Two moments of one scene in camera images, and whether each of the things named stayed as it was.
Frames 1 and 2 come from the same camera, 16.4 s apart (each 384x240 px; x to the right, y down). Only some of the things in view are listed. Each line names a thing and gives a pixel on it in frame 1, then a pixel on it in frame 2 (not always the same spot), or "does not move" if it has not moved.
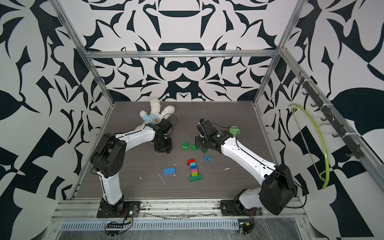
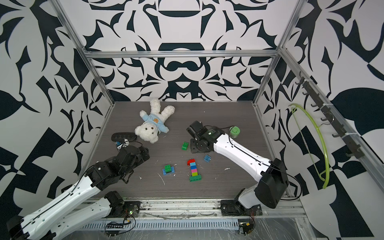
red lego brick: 190,161 does not move
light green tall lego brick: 185,145 does not move
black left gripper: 170,146 → 146,154
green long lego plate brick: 195,178 does not move
